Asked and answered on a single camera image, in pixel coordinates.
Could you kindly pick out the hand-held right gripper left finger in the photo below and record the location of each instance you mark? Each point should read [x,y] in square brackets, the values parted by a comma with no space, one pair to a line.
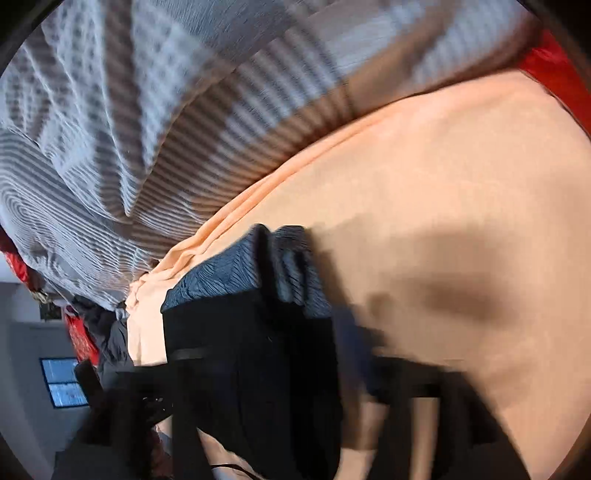
[187,406]

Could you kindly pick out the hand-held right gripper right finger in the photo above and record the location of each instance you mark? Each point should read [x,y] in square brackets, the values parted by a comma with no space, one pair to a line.
[369,364]

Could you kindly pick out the black pants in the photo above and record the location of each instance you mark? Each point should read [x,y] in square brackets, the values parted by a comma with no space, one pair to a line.
[258,378]

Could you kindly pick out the red patterned cloth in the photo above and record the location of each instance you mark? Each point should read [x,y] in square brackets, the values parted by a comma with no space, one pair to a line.
[83,341]

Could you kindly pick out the grey jacket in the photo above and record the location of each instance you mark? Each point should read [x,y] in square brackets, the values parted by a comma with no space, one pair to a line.
[108,332]

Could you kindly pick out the blue floral patterned cloth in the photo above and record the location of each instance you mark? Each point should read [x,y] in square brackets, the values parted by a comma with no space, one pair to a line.
[221,277]

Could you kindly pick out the peach blanket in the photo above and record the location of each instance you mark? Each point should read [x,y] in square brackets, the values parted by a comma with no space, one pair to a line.
[438,207]

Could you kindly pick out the grey white striped duvet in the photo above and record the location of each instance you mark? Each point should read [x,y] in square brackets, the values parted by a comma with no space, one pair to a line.
[161,115]

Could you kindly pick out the red embroidered pillow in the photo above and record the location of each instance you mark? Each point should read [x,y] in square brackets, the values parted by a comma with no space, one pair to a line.
[554,78]

